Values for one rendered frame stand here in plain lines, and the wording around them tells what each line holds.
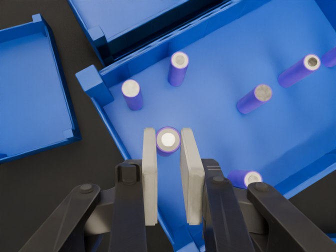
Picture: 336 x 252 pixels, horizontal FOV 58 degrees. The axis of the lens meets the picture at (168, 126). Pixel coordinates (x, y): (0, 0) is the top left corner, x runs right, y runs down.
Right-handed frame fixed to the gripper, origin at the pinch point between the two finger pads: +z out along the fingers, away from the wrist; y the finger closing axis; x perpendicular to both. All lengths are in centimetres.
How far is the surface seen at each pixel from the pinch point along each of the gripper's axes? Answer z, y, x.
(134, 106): 15.3, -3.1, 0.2
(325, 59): 19.5, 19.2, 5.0
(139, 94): 12.3, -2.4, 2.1
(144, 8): 41.2, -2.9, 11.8
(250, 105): 13.9, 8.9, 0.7
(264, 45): 21.0, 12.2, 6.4
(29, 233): 45, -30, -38
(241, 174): 9.9, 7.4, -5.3
